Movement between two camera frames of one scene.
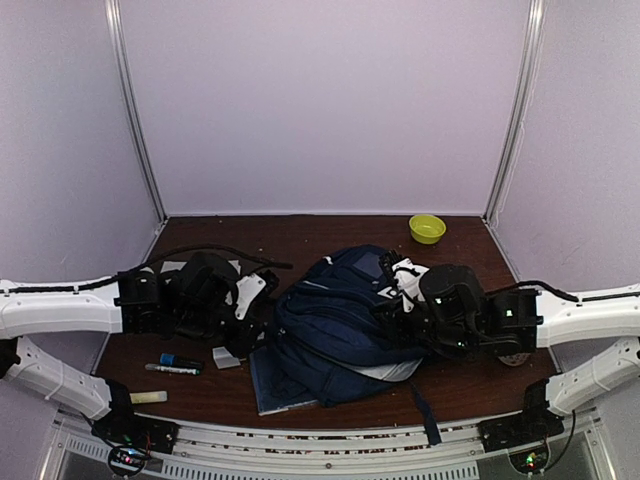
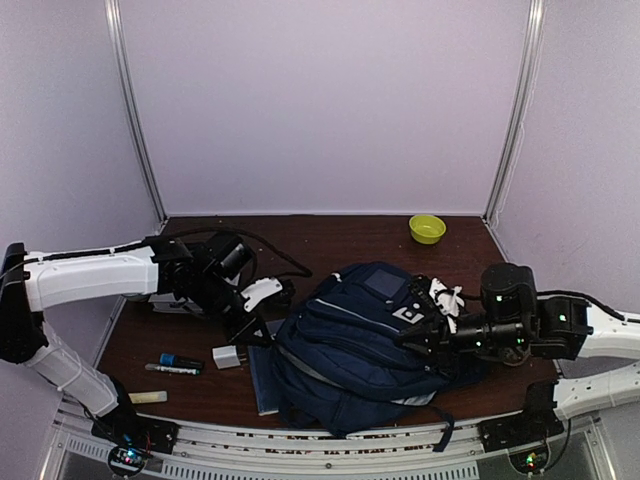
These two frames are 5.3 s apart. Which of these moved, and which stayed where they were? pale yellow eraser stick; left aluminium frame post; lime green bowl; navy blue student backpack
Moved: navy blue student backpack
Stayed: left aluminium frame post; pale yellow eraser stick; lime green bowl
